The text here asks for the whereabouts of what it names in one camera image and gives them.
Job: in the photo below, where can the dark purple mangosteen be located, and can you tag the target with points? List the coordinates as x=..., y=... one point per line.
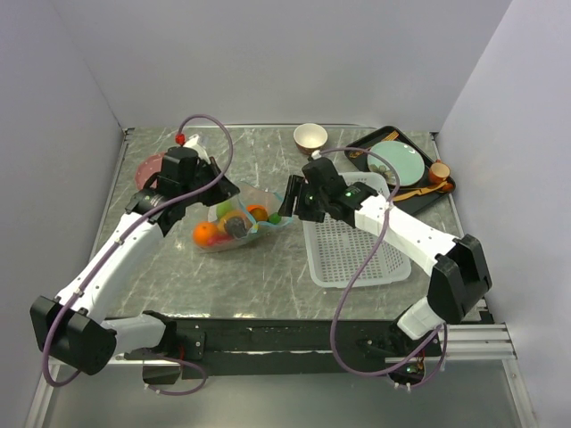
x=236, y=227

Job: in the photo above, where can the black tray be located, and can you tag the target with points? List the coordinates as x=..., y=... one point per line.
x=418, y=203

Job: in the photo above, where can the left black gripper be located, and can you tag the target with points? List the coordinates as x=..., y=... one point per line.
x=223, y=188

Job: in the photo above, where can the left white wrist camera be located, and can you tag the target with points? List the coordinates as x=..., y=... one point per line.
x=191, y=148

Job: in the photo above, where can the green chili pepper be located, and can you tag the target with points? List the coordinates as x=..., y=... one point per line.
x=274, y=218

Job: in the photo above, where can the orange tangerine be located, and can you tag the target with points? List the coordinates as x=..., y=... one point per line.
x=258, y=212
x=205, y=234

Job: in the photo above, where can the white ceramic bowl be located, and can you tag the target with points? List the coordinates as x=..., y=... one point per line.
x=309, y=137

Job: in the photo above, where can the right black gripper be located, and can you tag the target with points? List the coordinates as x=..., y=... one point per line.
x=297, y=186

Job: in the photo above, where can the clear zip top bag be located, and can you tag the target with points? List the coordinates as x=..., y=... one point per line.
x=248, y=195

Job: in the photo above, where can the wooden chopsticks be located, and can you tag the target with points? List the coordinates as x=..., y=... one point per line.
x=368, y=141

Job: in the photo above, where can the green wrinkled fruit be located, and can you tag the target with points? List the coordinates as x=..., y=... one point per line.
x=223, y=208

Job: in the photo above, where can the wooden spoon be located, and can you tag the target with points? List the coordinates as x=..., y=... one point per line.
x=421, y=191

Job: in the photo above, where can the pink dotted plate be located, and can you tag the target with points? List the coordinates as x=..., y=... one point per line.
x=147, y=168

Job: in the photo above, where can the white plastic basket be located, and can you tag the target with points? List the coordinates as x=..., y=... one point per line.
x=335, y=251

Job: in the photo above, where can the small brown cup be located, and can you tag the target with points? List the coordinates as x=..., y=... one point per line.
x=438, y=172

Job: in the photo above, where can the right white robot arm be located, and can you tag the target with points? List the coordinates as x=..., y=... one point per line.
x=457, y=268

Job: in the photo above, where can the red chili pepper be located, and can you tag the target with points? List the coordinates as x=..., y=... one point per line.
x=218, y=240

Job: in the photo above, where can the aluminium rail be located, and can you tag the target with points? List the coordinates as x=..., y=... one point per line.
x=473, y=341

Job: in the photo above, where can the yellow orange mango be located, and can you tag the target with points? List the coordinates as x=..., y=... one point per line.
x=232, y=213

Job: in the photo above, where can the light green plate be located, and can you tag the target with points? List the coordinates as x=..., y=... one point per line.
x=406, y=161

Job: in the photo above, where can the black base frame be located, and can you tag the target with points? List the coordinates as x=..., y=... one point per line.
x=165, y=371

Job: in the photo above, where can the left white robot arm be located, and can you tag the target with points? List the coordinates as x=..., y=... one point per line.
x=71, y=327

